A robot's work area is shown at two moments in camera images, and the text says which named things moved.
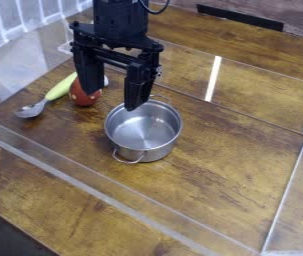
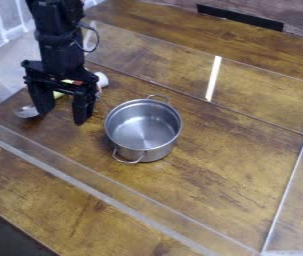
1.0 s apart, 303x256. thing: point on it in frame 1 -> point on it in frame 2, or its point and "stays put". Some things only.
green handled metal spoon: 33,109 stays put
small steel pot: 143,134 stays put
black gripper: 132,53 -> 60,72
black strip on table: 239,17 stays put
